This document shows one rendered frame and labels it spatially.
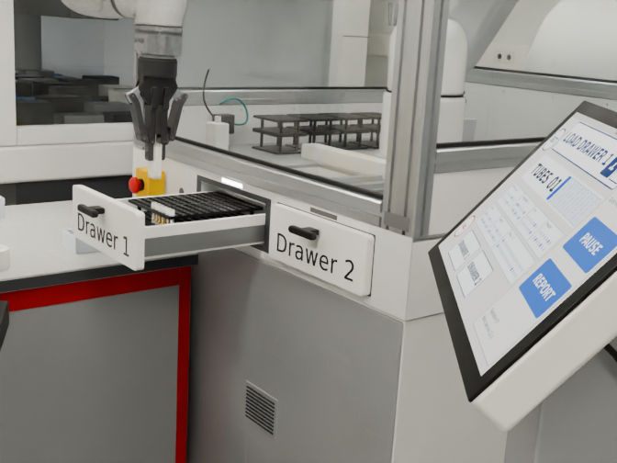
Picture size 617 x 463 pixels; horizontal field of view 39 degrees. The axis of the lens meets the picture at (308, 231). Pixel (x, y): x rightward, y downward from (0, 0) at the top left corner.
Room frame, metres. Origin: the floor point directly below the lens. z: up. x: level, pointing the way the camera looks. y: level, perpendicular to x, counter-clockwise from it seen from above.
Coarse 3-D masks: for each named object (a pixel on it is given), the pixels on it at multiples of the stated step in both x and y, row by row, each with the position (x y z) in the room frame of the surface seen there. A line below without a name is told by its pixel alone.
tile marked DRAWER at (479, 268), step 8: (480, 256) 1.02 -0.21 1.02; (472, 264) 1.03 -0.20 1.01; (480, 264) 1.00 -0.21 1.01; (488, 264) 0.98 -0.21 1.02; (464, 272) 1.02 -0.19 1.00; (472, 272) 1.00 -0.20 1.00; (480, 272) 0.98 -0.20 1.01; (488, 272) 0.95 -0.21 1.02; (464, 280) 1.00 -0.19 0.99; (472, 280) 0.98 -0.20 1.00; (480, 280) 0.95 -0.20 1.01; (464, 288) 0.98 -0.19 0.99; (472, 288) 0.95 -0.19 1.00; (464, 296) 0.95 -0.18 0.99
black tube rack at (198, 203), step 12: (216, 192) 1.89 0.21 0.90; (168, 204) 1.74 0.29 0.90; (180, 204) 1.74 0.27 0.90; (192, 204) 1.75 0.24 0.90; (204, 204) 1.76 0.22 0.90; (216, 204) 1.77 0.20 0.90; (228, 204) 1.77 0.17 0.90; (240, 204) 1.78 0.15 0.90; (252, 204) 1.79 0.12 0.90; (180, 216) 1.64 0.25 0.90; (192, 216) 1.66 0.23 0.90; (204, 216) 1.77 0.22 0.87; (216, 216) 1.78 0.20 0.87; (228, 216) 1.79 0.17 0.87
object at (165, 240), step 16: (192, 192) 1.90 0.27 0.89; (224, 192) 1.94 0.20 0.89; (176, 224) 1.59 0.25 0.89; (192, 224) 1.61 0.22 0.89; (208, 224) 1.64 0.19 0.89; (224, 224) 1.66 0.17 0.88; (240, 224) 1.68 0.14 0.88; (256, 224) 1.71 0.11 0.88; (160, 240) 1.57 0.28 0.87; (176, 240) 1.59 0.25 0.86; (192, 240) 1.61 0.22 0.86; (208, 240) 1.63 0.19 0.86; (224, 240) 1.66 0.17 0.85; (240, 240) 1.68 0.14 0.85; (256, 240) 1.71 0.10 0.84; (144, 256) 1.55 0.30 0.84; (160, 256) 1.57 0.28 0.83
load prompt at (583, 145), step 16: (576, 128) 1.15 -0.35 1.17; (592, 128) 1.09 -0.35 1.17; (560, 144) 1.14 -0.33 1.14; (576, 144) 1.09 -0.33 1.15; (592, 144) 1.03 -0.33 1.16; (608, 144) 0.99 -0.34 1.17; (576, 160) 1.04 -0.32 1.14; (592, 160) 0.99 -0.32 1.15; (608, 160) 0.95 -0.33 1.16; (592, 176) 0.94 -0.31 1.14; (608, 176) 0.91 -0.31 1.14
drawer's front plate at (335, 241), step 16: (272, 208) 1.67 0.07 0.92; (288, 208) 1.64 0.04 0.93; (272, 224) 1.67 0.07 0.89; (288, 224) 1.62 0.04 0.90; (304, 224) 1.59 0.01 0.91; (320, 224) 1.55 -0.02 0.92; (336, 224) 1.52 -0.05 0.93; (272, 240) 1.66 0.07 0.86; (288, 240) 1.62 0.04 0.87; (304, 240) 1.58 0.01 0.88; (320, 240) 1.54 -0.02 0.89; (336, 240) 1.51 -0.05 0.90; (352, 240) 1.48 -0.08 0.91; (368, 240) 1.45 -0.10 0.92; (272, 256) 1.66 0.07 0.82; (288, 256) 1.62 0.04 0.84; (304, 256) 1.58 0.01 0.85; (336, 256) 1.51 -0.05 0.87; (352, 256) 1.47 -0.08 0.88; (368, 256) 1.45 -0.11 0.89; (320, 272) 1.54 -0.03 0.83; (336, 272) 1.51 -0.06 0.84; (352, 272) 1.47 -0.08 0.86; (368, 272) 1.45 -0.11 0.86; (352, 288) 1.47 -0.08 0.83; (368, 288) 1.45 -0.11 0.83
